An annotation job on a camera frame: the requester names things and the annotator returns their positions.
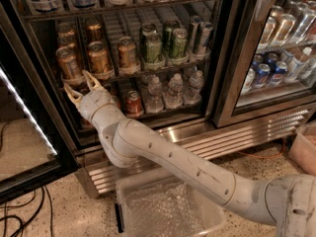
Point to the blue pepsi can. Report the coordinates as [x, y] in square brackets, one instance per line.
[262, 72]
[278, 72]

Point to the water bottle middle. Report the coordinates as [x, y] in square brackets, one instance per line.
[173, 96]

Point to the green can back left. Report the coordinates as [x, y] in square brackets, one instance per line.
[145, 30]

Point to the red can front right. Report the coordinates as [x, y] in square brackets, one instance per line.
[133, 104]

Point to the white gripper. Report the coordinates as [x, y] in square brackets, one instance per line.
[91, 102]

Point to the green can front right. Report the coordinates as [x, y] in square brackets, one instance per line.
[178, 43]

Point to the open glass fridge door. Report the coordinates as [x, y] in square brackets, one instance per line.
[32, 151]

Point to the orange can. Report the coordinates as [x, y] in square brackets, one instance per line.
[127, 56]
[94, 30]
[68, 63]
[66, 36]
[99, 58]

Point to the pink plastic tub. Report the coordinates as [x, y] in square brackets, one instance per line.
[303, 148]

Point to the water bottle left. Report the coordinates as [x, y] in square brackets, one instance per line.
[154, 103]

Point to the clear plastic bin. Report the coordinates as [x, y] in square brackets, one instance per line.
[155, 203]

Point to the red can front left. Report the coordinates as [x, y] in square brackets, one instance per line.
[85, 123]

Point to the green can front left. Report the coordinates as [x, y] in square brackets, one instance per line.
[153, 48]

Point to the blue pepsi can left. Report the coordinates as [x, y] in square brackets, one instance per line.
[262, 72]

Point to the green can back right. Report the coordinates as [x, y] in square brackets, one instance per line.
[168, 28]

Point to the blue pepsi can right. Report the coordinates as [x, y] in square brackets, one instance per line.
[278, 72]

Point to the green can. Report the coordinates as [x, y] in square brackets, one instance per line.
[178, 43]
[145, 30]
[153, 48]
[168, 28]

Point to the stainless steel fridge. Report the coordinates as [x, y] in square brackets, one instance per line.
[33, 35]

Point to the water bottle right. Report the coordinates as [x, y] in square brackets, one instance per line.
[193, 88]

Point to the closed glass fridge door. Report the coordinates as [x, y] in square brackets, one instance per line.
[266, 31]

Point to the water bottle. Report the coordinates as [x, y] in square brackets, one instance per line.
[154, 103]
[173, 96]
[193, 88]

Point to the silver slim can back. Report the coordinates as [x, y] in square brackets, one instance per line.
[194, 23]

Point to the silver slim can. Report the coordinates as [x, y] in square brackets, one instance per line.
[194, 23]
[203, 34]

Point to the silver slim can front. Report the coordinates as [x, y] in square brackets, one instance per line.
[203, 34]

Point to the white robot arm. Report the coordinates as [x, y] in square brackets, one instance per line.
[288, 203]

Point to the red can front middle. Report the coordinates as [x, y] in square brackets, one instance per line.
[118, 102]

